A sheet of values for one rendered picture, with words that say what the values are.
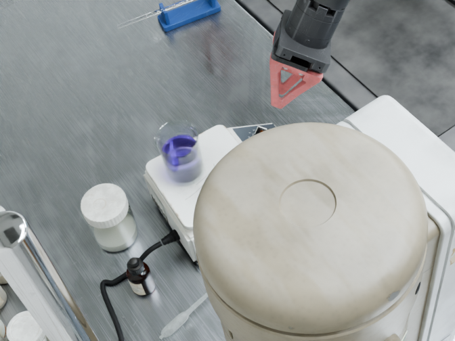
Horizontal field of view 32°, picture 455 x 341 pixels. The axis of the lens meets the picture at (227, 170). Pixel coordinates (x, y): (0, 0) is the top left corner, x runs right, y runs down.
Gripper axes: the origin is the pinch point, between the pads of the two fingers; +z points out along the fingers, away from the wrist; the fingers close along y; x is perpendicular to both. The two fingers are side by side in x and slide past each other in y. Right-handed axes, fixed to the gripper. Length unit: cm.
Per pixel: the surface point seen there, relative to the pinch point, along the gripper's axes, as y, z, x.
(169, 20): -26.7, 9.7, -17.1
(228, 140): 4.2, 6.6, -4.2
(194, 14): -27.9, 7.8, -13.6
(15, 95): -13.2, 24.0, -35.5
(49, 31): -26.1, 19.0, -35.0
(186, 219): 15.6, 11.7, -6.3
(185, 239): 15.6, 14.9, -5.5
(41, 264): 72, -33, -16
